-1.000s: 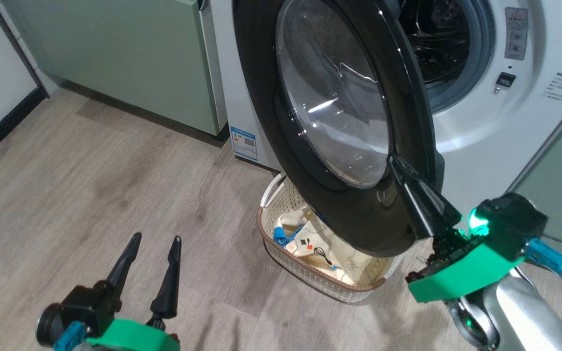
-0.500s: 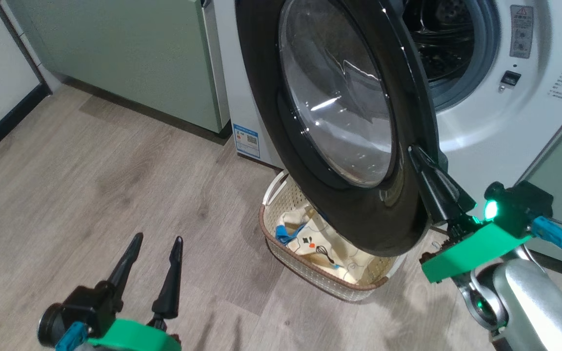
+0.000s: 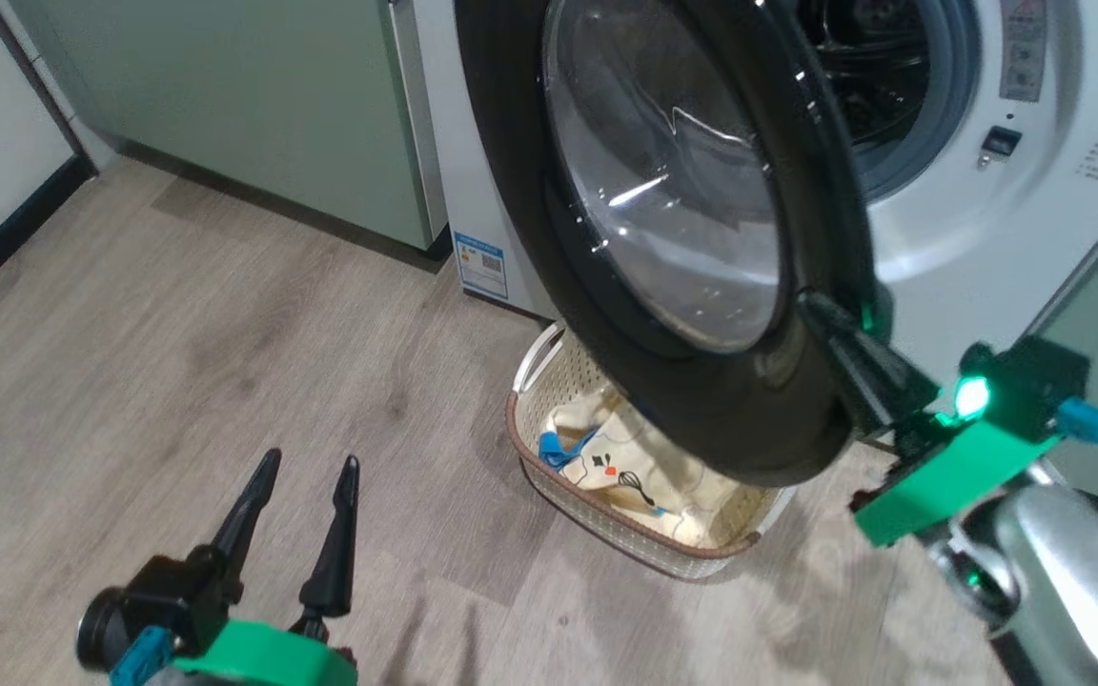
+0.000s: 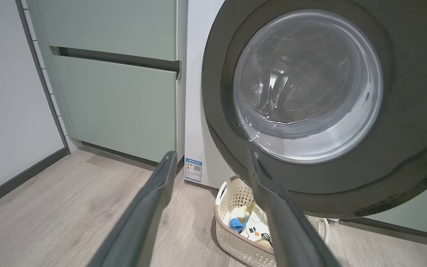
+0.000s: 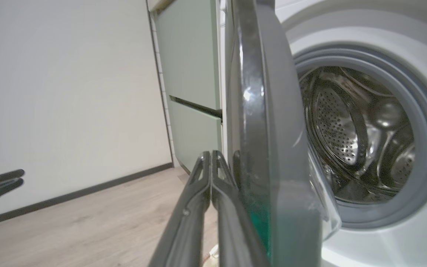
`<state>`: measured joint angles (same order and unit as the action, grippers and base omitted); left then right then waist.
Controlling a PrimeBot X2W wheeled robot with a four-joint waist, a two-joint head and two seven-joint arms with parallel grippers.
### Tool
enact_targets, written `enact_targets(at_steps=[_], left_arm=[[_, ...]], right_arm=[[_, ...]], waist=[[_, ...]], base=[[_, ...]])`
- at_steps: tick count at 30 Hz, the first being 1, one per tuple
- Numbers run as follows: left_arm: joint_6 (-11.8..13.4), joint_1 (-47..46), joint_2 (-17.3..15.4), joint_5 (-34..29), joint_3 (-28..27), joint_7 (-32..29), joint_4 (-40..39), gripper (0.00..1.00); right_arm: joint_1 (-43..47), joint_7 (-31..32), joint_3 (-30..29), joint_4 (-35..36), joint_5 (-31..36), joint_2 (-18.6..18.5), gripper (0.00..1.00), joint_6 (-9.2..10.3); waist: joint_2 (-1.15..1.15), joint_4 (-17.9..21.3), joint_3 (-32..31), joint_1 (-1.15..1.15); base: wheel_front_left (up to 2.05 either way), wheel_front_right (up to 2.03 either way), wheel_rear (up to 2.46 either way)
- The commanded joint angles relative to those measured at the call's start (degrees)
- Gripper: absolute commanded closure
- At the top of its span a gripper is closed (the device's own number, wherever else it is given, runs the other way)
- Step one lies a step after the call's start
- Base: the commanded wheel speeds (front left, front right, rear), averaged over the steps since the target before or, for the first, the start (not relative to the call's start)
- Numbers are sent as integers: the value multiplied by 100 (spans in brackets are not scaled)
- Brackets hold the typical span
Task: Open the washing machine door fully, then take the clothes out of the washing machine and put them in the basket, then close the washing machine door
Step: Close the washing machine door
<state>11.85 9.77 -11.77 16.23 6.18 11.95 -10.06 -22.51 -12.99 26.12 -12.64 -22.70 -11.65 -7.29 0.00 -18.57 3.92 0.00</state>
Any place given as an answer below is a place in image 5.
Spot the pale green drawer cabinet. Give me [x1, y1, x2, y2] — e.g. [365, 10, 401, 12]
[149, 0, 223, 175]

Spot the black glass washing machine door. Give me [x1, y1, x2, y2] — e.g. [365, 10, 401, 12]
[224, 0, 342, 267]

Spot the white front-load washing machine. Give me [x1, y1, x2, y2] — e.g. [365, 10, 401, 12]
[219, 0, 427, 267]

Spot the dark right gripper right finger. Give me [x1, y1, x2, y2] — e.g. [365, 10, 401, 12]
[212, 150, 269, 267]

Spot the cream perforated laundry basket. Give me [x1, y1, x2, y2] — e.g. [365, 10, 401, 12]
[202, 243, 221, 266]

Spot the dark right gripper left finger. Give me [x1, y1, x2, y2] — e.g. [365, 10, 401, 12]
[149, 150, 212, 267]

